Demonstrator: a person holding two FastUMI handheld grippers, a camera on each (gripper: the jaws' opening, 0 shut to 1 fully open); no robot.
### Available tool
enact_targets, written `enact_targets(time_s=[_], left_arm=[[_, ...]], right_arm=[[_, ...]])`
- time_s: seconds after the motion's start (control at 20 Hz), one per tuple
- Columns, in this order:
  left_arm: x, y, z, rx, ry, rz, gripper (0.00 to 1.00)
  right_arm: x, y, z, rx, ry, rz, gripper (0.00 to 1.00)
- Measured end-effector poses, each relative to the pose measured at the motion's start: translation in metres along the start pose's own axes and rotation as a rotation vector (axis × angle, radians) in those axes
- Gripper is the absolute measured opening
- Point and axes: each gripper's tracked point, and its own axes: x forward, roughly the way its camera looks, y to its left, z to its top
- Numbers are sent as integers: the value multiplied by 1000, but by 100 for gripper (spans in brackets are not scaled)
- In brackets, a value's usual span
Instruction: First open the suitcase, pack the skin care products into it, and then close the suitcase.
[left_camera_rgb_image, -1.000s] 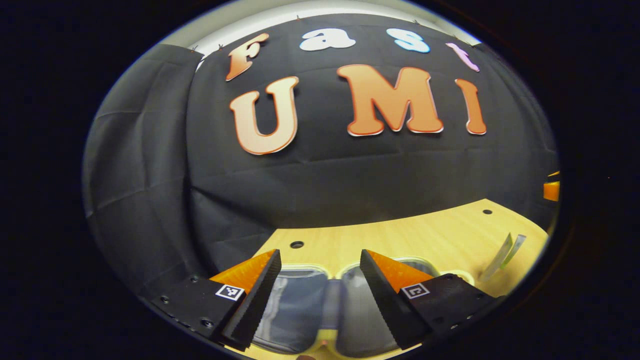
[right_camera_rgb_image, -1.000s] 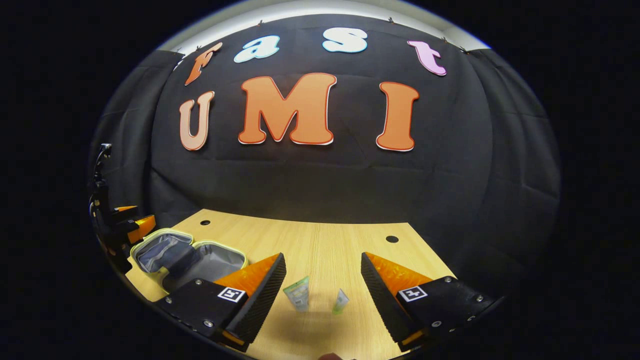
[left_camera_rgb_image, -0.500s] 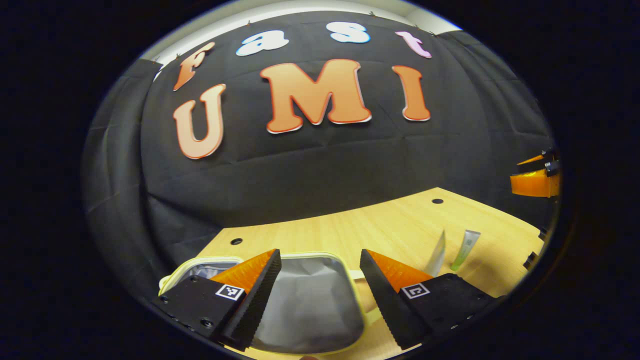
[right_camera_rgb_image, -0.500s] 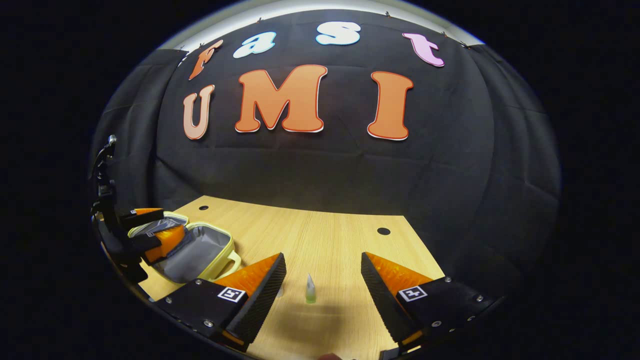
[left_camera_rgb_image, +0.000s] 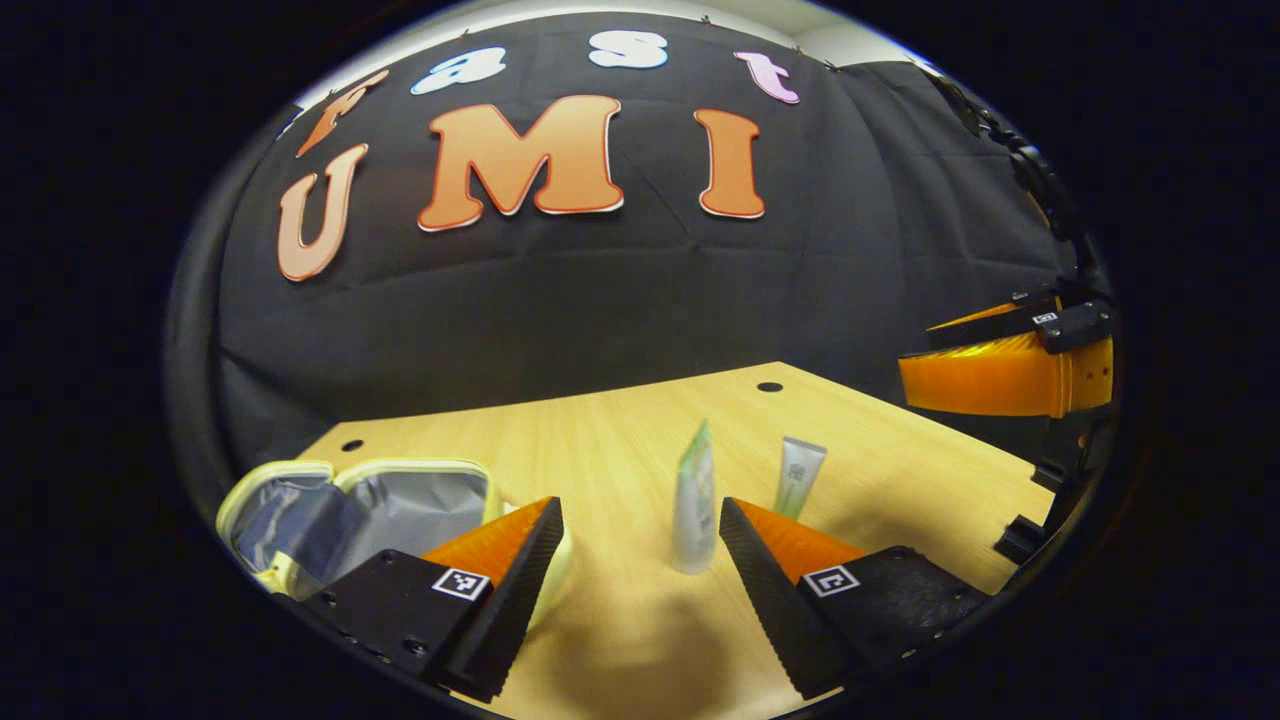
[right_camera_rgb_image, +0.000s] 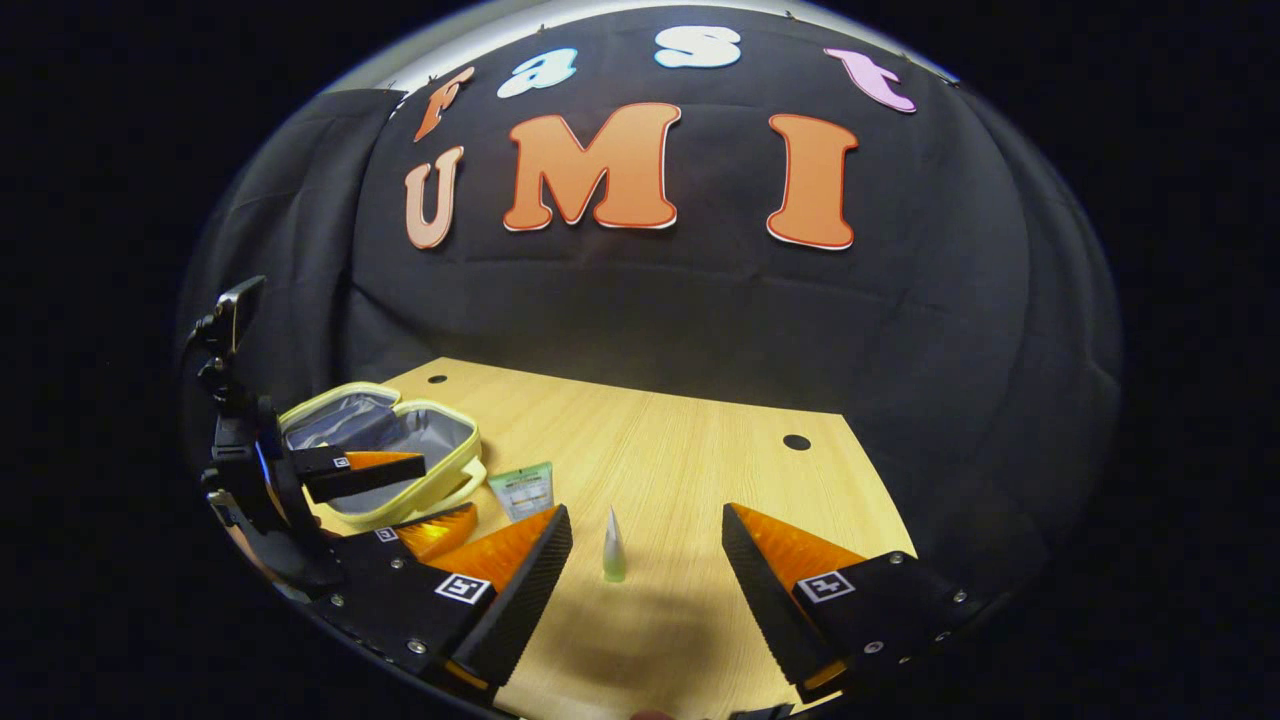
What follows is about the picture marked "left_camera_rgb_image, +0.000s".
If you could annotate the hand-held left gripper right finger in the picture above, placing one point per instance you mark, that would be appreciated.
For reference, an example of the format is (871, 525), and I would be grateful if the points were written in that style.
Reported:
(770, 600)

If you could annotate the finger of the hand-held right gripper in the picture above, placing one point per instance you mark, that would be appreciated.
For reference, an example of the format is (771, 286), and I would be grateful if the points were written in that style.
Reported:
(990, 385)
(990, 328)

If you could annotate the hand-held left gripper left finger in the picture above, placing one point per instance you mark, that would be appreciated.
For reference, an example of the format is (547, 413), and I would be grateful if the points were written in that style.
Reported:
(510, 600)

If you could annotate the white tube with green crimp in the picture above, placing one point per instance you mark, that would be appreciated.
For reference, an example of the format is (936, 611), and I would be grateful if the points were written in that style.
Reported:
(694, 510)

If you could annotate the pale yellow suitcase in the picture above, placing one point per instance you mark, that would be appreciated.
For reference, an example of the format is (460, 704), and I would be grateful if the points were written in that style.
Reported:
(420, 510)

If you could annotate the slim tube with green cap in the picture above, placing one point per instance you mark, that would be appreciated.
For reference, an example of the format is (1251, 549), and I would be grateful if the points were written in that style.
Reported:
(800, 470)

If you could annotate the black backdrop cloth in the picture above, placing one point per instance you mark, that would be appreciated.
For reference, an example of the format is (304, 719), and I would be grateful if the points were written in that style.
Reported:
(600, 300)

